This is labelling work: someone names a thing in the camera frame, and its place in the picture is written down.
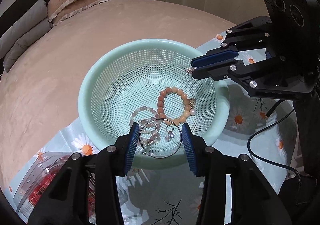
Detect large silver hoop bangle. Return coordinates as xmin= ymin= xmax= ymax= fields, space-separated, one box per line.
xmin=137 ymin=117 xmax=182 ymax=159

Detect beige bed cover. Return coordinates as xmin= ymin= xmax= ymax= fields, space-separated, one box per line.
xmin=1 ymin=0 xmax=233 ymax=189

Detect orange bead bracelet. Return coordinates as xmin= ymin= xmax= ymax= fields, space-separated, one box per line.
xmin=157 ymin=85 xmax=193 ymax=126

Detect crystal drop hoop earring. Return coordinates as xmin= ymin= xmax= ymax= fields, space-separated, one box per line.
xmin=165 ymin=125 xmax=175 ymax=142

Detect grey pillow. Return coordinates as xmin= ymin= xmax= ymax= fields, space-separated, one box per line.
xmin=3 ymin=19 xmax=52 ymax=73
xmin=1 ymin=0 xmax=47 ymax=59

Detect lower beige frilled pillow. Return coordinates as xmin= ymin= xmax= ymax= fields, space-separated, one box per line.
xmin=51 ymin=0 xmax=110 ymax=26

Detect lower grey pillow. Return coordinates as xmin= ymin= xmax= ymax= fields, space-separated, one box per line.
xmin=3 ymin=19 xmax=52 ymax=73

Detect black cable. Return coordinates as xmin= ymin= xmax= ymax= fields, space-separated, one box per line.
xmin=247 ymin=99 xmax=303 ymax=186

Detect pale pink bead bracelet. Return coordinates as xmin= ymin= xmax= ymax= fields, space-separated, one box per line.
xmin=129 ymin=106 xmax=163 ymax=148

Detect upper grey pillow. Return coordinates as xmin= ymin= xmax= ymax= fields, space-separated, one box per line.
xmin=1 ymin=0 xmax=47 ymax=59

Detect pearl earring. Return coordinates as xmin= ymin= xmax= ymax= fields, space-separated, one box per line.
xmin=189 ymin=98 xmax=196 ymax=116

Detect clear plastic tomato box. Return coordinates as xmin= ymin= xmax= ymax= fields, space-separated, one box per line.
xmin=14 ymin=152 xmax=95 ymax=224

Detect mint green mesh basket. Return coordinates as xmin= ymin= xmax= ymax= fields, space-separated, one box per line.
xmin=77 ymin=38 xmax=230 ymax=170

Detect round crystal pendant earring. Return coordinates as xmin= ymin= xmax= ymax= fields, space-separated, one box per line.
xmin=186 ymin=67 xmax=196 ymax=75

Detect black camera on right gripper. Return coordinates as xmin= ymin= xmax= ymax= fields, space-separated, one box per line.
xmin=264 ymin=0 xmax=319 ymax=74

